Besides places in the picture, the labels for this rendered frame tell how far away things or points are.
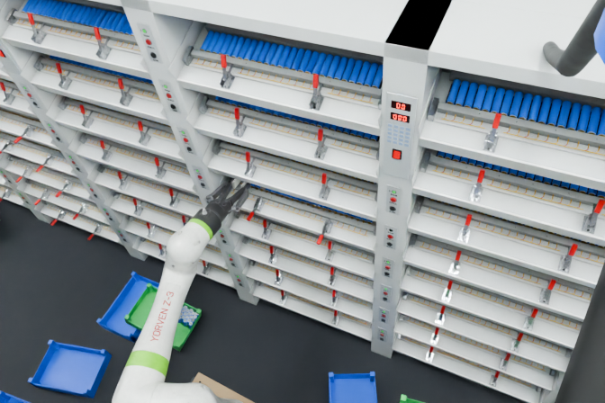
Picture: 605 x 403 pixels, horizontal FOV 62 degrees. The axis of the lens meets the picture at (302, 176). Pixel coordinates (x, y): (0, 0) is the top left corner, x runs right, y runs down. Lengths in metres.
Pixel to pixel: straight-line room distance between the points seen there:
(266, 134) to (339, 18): 0.49
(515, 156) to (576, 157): 0.12
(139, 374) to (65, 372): 1.29
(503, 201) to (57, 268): 2.43
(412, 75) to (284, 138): 0.52
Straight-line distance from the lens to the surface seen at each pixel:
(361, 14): 1.17
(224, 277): 2.57
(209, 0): 1.29
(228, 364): 2.52
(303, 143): 1.46
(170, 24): 1.44
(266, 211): 1.80
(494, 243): 1.52
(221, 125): 1.57
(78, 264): 3.07
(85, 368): 2.75
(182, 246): 1.56
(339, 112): 1.28
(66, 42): 1.79
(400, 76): 1.12
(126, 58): 1.62
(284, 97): 1.33
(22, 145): 2.74
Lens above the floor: 2.31
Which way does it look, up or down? 49 degrees down
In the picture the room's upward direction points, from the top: 8 degrees counter-clockwise
